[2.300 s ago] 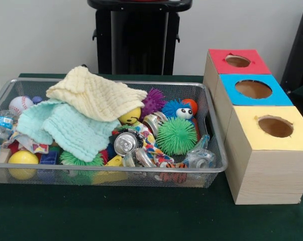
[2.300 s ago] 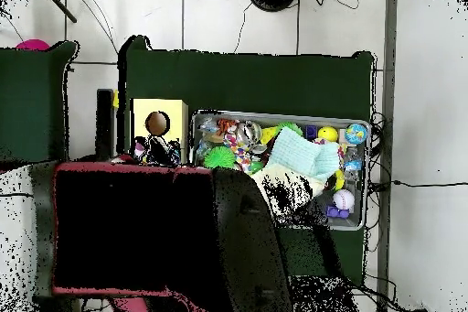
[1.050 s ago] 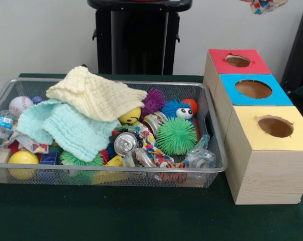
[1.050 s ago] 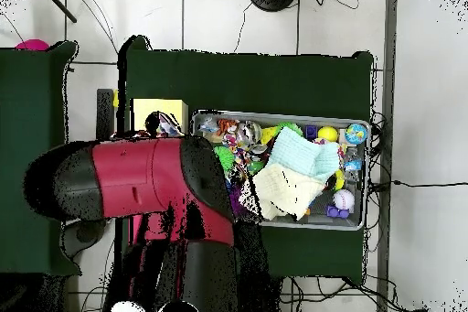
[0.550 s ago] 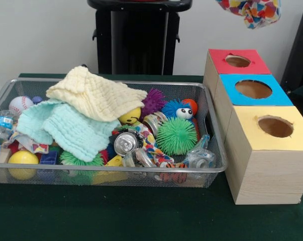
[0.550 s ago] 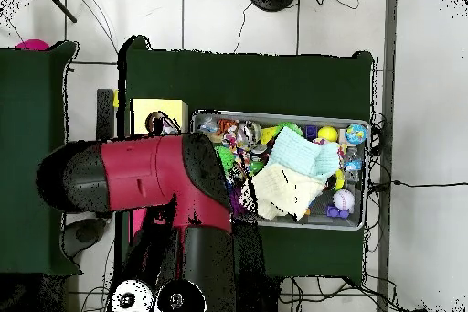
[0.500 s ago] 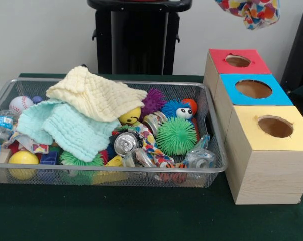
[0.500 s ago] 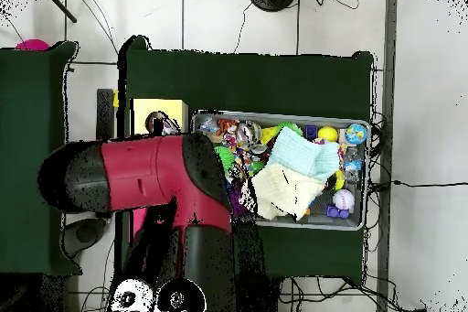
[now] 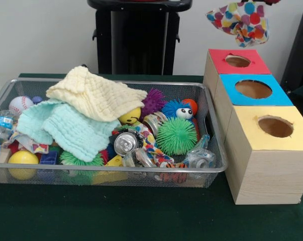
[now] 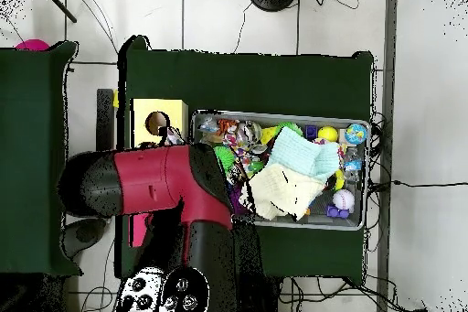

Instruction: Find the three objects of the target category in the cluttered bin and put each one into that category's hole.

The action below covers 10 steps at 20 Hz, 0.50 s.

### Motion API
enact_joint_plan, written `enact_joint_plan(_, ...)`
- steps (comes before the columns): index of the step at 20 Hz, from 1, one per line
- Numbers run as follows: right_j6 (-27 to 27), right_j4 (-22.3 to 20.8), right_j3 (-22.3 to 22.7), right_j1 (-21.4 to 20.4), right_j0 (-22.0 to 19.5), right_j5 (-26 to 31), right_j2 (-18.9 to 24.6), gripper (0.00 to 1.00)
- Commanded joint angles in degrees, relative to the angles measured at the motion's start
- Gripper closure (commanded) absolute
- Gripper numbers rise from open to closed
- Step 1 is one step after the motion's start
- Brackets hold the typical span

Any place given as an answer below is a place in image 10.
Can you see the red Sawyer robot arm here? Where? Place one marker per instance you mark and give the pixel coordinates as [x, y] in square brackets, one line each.
[153, 180]

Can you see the black rod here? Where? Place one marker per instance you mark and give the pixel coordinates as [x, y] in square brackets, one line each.
[58, 3]

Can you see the wooden box with three holes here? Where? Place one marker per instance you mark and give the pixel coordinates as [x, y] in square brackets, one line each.
[157, 118]

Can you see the cream yellow cloth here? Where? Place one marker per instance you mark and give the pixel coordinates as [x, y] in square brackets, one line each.
[285, 191]

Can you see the plain yellow ball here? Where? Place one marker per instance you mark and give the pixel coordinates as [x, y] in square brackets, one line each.
[327, 134]

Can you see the side table with green cloth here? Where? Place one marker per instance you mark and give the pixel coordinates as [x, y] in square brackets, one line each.
[33, 107]

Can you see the magenta bowl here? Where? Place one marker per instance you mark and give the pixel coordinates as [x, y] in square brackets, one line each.
[33, 45]

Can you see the blue globe ball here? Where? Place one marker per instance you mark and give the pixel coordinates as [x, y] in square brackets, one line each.
[356, 133]

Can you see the white baseball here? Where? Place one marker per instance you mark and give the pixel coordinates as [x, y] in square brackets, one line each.
[343, 199]

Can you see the mint green cloth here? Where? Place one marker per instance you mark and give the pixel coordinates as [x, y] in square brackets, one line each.
[300, 152]

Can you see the crushed silver can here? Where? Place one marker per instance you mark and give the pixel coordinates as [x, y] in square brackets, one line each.
[250, 133]

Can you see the clear shallow mesh bin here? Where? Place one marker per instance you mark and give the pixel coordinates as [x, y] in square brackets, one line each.
[358, 180]

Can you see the polka dot colourful cloth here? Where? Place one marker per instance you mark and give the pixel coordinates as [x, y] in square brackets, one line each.
[173, 136]

